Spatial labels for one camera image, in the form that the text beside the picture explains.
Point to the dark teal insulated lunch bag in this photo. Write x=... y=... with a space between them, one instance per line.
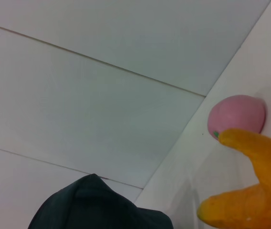
x=97 y=207

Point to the pink toy peach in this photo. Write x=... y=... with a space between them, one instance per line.
x=238 y=114

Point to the yellow toy banana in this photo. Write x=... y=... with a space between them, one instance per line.
x=257 y=202

